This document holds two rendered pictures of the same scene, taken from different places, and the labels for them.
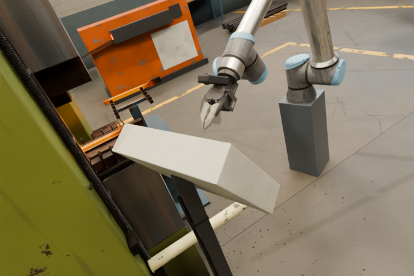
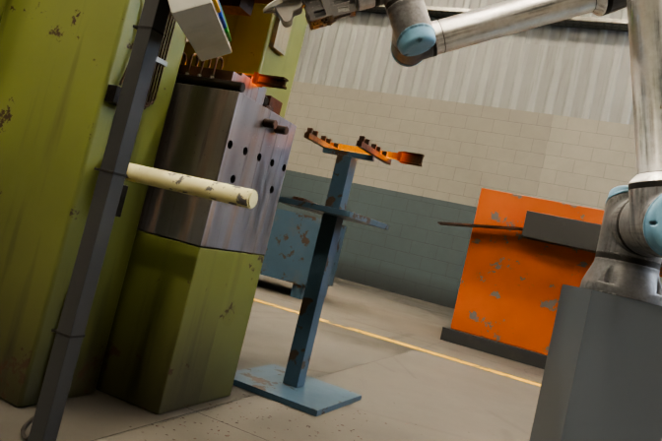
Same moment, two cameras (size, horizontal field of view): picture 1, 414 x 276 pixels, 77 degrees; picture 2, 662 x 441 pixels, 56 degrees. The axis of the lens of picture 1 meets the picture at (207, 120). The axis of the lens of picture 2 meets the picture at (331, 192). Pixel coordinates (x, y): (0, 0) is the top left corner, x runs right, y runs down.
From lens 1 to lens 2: 147 cm
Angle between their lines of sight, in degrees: 52
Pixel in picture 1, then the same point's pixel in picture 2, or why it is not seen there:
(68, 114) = (251, 68)
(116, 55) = (511, 260)
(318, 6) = (648, 32)
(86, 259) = (82, 55)
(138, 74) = (525, 320)
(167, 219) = (192, 207)
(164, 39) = not seen: hidden behind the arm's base
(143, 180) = (211, 117)
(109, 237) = (107, 49)
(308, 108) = (588, 296)
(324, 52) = (649, 145)
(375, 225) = not seen: outside the picture
